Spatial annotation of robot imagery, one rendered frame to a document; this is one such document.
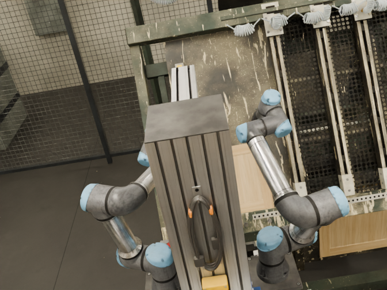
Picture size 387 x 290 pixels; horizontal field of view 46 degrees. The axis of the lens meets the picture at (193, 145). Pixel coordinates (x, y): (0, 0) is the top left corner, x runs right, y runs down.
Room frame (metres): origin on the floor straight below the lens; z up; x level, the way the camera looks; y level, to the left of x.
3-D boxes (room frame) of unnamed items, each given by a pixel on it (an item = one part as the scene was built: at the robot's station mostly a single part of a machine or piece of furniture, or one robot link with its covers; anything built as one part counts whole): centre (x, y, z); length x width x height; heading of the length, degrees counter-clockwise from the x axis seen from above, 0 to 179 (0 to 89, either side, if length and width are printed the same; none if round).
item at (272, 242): (1.49, -0.26, 1.20); 0.13 x 0.12 x 0.14; 103
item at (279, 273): (1.49, -0.25, 1.09); 0.15 x 0.15 x 0.10
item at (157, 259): (1.52, 0.25, 1.20); 0.13 x 0.12 x 0.14; 61
